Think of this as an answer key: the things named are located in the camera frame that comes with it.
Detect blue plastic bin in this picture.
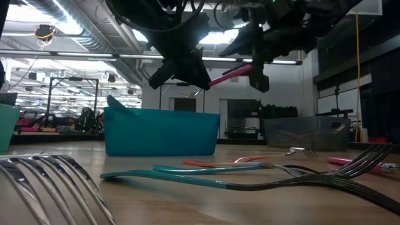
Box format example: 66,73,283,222
102,94,221,157

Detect blue-handled black fork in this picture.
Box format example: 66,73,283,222
99,169,400,217
152,143,395,181

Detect translucent gray plastic bin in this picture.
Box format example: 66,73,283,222
264,116,351,153

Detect dark shelf cabinet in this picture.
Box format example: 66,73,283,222
226,99,262,140

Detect gold fork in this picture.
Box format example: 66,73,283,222
286,124,346,144
277,130,315,144

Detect dark monitor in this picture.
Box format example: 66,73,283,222
0,92,18,106

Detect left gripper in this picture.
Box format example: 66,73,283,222
148,14,213,91

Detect pink-handled silver fork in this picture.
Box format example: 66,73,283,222
326,156,400,175
177,64,254,98

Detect black stand with table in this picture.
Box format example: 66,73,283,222
314,83,354,119

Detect white wall board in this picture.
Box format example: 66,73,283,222
317,88,363,115

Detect black rig frame stand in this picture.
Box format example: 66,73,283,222
159,81,206,114
46,76,99,134

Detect teal plastic bin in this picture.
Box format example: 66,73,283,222
0,103,21,153

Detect long black light bar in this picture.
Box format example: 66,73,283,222
0,49,303,66

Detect background robot workstation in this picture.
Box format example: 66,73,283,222
14,106,104,134

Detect black aluminium table frame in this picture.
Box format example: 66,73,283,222
9,133,400,154

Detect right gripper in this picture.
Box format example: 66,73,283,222
219,0,316,93

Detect black equipment boxes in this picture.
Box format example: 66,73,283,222
261,104,298,120

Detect bright ceiling light panel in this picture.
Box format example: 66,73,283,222
132,27,248,45

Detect black reel with yellow cord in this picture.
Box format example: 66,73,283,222
33,24,57,43

